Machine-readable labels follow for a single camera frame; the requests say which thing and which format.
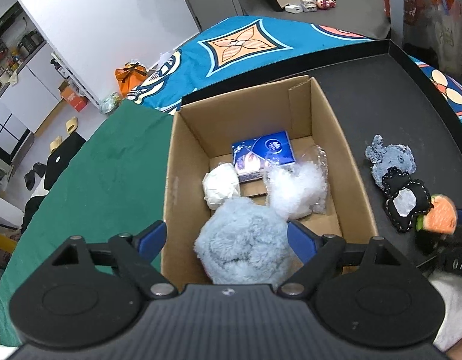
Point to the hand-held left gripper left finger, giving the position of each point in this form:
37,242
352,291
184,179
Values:
152,240

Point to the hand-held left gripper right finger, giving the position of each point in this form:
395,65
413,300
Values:
302,238

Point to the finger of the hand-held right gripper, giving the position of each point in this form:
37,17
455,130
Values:
435,243

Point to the orange watermelon slice plush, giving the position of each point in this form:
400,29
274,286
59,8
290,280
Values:
440,213

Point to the clear bag of white stuffing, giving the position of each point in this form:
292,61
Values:
294,191

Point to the light blue fluffy plush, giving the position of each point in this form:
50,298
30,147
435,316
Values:
242,240

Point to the white soft ball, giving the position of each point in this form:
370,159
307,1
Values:
219,185

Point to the purple blue tissue pack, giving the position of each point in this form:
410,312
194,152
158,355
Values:
261,150

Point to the brown cardboard box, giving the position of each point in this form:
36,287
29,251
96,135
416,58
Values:
328,120

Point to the black shallow tray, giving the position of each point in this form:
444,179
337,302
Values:
365,93

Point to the black penguin plush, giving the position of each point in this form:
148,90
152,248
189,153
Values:
422,195

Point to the green cloth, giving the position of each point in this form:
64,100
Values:
103,176

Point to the grey felt animal patch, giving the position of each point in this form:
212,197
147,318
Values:
392,157

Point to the black bag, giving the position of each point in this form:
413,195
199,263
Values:
64,157

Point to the black slipper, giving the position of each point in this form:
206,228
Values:
29,180
39,168

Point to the yellow slipper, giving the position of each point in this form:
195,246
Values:
71,125
56,144

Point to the black framed sliding door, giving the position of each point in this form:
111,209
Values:
26,140

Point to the orange bag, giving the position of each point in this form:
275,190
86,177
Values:
131,80

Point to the orange cardboard box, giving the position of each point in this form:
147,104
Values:
73,97

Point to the blue patterned bedsheet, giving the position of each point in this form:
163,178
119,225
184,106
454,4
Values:
283,60

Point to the white kitchen cabinet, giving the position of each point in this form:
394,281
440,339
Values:
24,90

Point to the beige tote bag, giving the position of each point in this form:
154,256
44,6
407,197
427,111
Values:
448,37

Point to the white charger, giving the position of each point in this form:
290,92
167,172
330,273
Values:
293,8

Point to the red toy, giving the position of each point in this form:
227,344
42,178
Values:
325,3

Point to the red basket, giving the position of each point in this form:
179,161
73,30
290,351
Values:
414,7

